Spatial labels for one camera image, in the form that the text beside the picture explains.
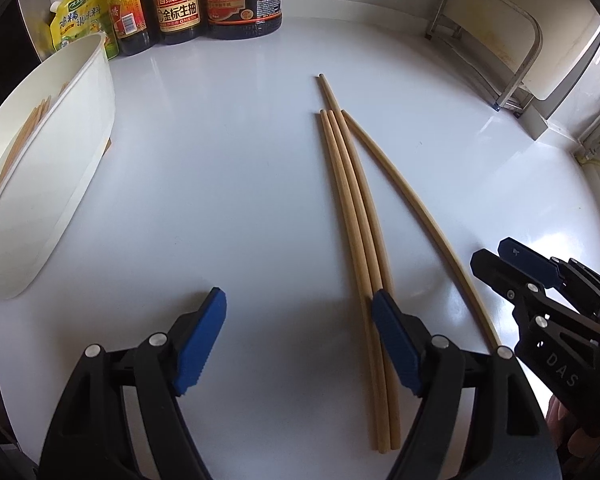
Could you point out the white cutting board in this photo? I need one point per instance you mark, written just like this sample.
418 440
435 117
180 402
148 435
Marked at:
490 25

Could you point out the wooden chopstick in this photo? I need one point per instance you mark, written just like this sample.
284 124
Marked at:
367 195
420 205
356 205
346 220

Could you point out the large dark sauce jug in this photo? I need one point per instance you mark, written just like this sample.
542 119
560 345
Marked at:
242 5

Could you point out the pile of wooden chopsticks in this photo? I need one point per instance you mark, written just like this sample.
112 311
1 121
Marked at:
32 120

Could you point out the wall power socket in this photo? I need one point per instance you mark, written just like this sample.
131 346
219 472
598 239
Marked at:
597 147

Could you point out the person's right hand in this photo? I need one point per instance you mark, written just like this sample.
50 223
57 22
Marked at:
565 430

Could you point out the white oval plastic container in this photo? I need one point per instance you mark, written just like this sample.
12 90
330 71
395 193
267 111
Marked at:
75 160

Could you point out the metal board rack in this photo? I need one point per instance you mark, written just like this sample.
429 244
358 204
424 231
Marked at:
510 105

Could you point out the soy sauce bottle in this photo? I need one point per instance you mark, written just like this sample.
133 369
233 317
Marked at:
176 7

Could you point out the yellow seasoning pouch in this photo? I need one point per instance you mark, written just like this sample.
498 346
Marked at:
77 15

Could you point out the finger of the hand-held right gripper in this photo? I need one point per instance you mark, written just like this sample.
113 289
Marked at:
495 267
525 260

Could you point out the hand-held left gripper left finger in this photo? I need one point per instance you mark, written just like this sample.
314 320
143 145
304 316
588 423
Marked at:
200 340

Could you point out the dark vinegar bottle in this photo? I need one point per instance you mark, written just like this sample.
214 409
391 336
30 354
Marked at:
127 10

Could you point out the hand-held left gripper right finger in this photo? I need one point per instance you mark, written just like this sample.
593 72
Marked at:
397 340

